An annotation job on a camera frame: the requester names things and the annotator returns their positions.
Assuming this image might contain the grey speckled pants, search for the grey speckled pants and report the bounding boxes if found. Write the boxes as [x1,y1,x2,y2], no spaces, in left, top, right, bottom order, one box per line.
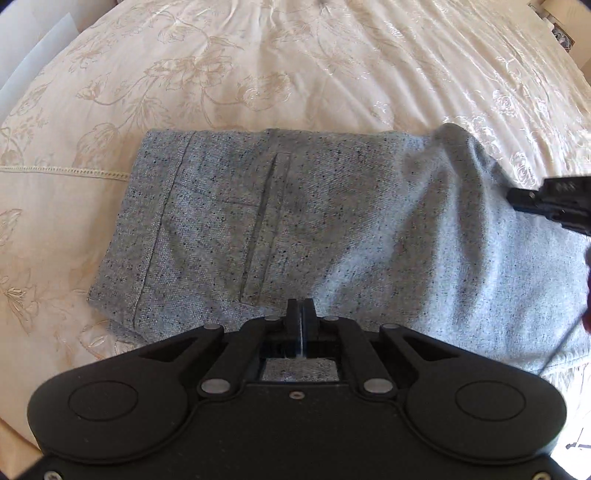
[87,122,591,384]

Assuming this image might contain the white bedside table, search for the white bedside table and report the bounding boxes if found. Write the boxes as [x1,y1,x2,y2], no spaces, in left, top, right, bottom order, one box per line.
[538,0,583,63]

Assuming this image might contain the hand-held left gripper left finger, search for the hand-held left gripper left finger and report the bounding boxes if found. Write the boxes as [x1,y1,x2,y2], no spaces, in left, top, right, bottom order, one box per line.
[137,298,302,396]

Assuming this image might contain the cream embroidered bedspread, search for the cream embroidered bedspread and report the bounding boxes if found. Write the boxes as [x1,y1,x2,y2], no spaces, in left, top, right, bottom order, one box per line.
[0,0,591,462]

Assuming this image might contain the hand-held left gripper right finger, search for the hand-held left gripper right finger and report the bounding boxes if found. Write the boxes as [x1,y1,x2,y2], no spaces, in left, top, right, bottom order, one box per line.
[301,298,458,396]

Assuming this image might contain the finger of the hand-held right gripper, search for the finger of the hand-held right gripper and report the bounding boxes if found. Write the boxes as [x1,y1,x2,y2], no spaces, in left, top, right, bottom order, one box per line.
[505,186,548,215]

